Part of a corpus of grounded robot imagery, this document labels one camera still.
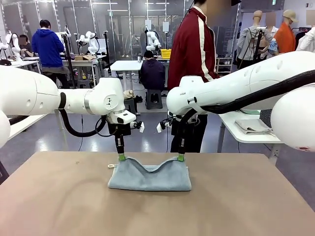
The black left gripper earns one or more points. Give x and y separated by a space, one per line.
119 129

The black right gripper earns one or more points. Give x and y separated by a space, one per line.
177 129

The light blue terry towel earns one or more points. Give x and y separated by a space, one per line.
147 182

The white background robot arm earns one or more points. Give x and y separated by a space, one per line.
92 45
151 39
14 44

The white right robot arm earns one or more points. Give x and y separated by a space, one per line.
246 81

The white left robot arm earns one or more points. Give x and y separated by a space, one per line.
24 93

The stack of folded green towels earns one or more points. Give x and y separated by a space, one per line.
253 126

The yellow plastic basket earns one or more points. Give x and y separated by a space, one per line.
166 53

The grey plastic step stool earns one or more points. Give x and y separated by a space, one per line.
153 99
131 105

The black shoes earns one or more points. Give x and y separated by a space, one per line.
139 99

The beige cloth bundle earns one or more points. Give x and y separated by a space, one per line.
128 94

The white table with rounded corners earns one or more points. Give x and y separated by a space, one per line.
229 123

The seated person in dark hoodie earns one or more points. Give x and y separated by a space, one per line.
152 73

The white background desk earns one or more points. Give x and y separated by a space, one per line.
125 65

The white shoe shelf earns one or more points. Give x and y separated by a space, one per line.
225 65

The brown cardboard box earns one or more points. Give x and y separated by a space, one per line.
83 58

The black tripod stand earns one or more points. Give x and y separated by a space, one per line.
69 61
257 46

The person in red jacket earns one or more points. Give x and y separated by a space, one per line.
187 49

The person in blue hoodie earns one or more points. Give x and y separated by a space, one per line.
48 46

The mannequin in grey shirt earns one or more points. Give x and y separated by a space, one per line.
248 41

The mannequin in floral blue shirt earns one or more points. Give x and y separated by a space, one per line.
272 46

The seated person in dark shirt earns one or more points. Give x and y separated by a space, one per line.
25 46

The mannequin in orange top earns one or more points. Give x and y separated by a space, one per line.
285 39

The mannequin with orange trousers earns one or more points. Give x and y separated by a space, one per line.
306 41

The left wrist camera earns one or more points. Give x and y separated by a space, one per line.
135 125

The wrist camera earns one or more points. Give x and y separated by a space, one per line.
135 125
167 124

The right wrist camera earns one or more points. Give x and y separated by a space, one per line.
167 124

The black camera pole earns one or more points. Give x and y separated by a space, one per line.
107 49

